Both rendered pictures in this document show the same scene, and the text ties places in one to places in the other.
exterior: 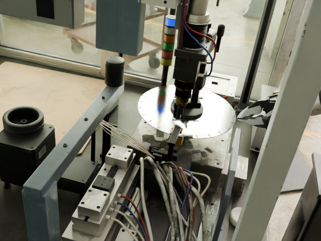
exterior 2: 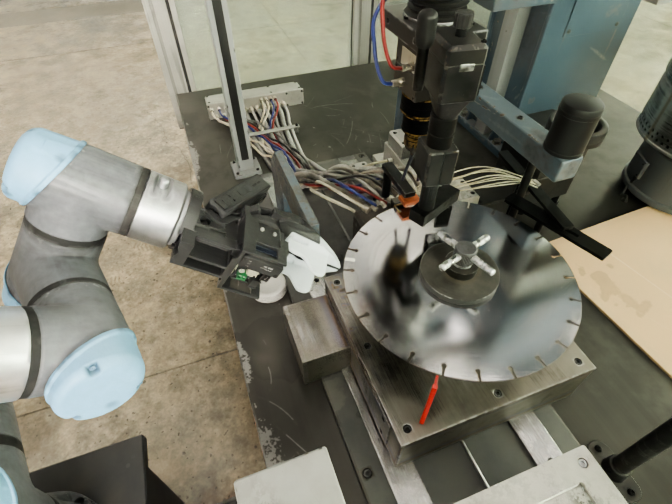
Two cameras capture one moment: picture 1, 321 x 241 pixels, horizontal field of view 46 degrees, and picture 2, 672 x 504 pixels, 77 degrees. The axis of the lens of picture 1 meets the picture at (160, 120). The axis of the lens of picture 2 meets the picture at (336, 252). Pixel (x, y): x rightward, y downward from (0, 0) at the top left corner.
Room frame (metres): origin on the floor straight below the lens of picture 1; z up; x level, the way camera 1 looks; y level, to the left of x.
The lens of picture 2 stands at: (1.33, -0.44, 1.42)
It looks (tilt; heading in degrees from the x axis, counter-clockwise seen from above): 47 degrees down; 149
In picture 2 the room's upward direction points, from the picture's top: straight up
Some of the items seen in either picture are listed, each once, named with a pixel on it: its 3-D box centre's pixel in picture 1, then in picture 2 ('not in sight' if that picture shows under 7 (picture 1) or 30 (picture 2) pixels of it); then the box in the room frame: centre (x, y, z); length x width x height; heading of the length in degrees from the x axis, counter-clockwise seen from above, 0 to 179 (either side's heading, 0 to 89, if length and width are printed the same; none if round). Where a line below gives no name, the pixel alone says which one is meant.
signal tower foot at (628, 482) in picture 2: not in sight; (616, 468); (1.37, 0.01, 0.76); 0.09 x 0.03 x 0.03; 170
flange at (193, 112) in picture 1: (187, 105); (460, 267); (1.08, -0.08, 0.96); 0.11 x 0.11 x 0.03
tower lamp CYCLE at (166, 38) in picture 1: (169, 37); not in sight; (1.37, 0.01, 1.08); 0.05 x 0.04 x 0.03; 80
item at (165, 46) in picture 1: (168, 45); not in sight; (1.37, 0.01, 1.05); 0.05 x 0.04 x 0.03; 80
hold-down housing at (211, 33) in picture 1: (202, 57); (445, 108); (1.01, -0.10, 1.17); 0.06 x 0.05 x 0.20; 161
